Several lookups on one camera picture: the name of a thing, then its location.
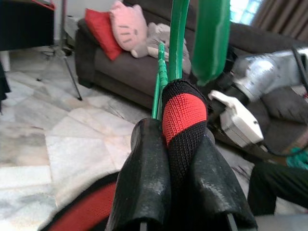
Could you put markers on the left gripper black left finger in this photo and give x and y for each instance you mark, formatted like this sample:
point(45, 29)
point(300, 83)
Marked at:
point(144, 180)

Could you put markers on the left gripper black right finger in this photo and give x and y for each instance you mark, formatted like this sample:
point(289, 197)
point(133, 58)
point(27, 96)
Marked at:
point(214, 183)

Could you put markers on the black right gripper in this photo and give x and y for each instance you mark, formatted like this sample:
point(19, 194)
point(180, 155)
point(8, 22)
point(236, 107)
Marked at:
point(216, 118)

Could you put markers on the black jersey with red trim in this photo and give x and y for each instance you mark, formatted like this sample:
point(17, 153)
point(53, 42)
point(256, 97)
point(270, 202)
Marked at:
point(183, 113)

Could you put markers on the green plastic clothes hanger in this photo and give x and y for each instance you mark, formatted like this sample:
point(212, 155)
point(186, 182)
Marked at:
point(178, 36)

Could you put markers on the teal plastic bag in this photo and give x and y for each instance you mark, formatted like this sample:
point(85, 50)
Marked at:
point(298, 158)

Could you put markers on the pale grey Totoro plush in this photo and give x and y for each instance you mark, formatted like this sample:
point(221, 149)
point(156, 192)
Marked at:
point(158, 30)

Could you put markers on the dark grey fabric sofa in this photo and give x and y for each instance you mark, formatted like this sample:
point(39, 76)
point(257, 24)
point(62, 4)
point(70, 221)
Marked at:
point(120, 65)

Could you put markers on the bright window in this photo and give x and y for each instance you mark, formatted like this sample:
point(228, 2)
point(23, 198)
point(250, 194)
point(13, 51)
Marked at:
point(243, 9)

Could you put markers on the brown curtain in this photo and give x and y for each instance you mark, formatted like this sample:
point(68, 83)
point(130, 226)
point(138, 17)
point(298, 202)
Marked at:
point(284, 14)

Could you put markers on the pink cat face pillow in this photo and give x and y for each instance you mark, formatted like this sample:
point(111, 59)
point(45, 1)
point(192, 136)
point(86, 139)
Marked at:
point(127, 26)

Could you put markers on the red cushion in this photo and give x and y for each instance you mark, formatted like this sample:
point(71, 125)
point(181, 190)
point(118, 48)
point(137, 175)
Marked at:
point(101, 31)

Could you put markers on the black hanging cloth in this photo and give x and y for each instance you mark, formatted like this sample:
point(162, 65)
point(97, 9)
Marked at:
point(3, 86)

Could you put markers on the black cabinet with red trim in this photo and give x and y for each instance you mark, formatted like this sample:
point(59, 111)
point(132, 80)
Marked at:
point(24, 24)

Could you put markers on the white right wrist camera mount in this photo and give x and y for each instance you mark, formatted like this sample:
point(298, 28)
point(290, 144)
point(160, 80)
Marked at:
point(240, 125)

